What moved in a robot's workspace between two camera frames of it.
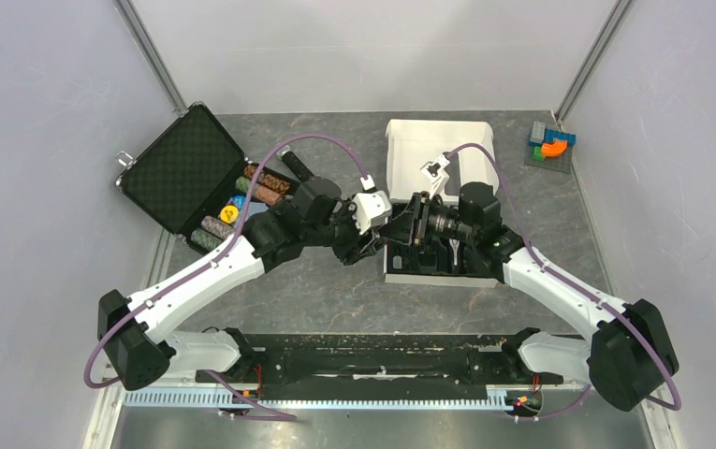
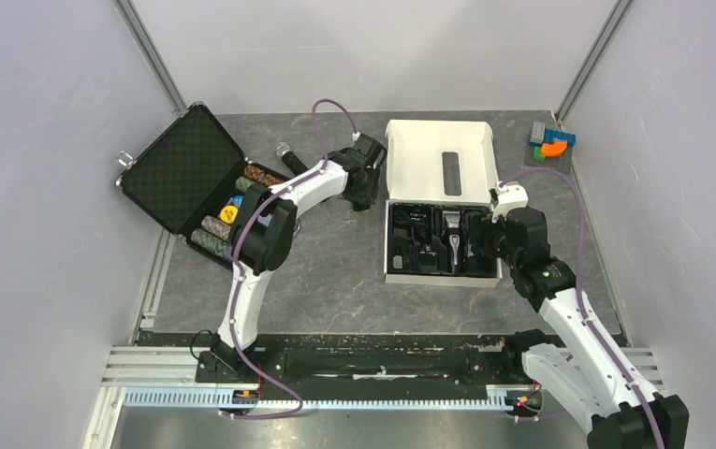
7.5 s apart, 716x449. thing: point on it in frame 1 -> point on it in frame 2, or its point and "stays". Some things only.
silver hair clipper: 455,244 stays
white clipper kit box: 469,147 stays
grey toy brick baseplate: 559,163 stays
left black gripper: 358,245 -> 370,195
